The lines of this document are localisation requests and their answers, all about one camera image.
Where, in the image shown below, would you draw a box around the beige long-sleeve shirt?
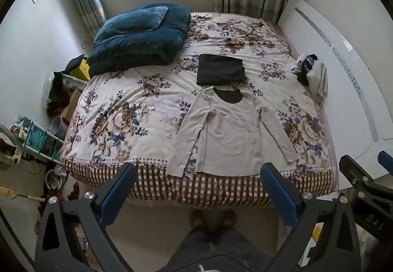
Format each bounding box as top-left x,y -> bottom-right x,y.
167,87 -> 298,177

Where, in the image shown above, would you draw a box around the white and black clothes pile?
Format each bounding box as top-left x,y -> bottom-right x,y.
286,54 -> 328,103

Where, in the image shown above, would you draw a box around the black clothes on stand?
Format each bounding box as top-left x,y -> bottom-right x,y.
46,54 -> 87,119

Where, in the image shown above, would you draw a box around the white bed headboard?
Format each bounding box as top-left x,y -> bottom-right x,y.
279,0 -> 392,179

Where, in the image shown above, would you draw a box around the teal metal rack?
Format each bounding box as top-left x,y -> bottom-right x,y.
10,116 -> 64,165

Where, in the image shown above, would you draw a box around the grey bucket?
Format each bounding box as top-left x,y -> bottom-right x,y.
49,116 -> 68,140

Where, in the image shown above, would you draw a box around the person's legs in grey trousers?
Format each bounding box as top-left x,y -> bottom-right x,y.
160,209 -> 272,272

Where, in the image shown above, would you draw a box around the cardboard box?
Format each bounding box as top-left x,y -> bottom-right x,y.
60,90 -> 81,123

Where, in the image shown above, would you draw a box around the floral bed blanket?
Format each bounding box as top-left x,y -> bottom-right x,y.
61,12 -> 337,208

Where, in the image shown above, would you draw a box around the yellow box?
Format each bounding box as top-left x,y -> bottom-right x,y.
69,59 -> 91,81

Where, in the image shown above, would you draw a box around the folded black garment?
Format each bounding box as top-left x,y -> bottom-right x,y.
196,54 -> 246,86

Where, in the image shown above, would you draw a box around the dark teal folded quilt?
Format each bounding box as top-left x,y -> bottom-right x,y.
87,3 -> 191,77

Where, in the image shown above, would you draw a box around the dark teal velvet pillow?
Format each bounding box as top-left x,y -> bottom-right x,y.
93,6 -> 168,45

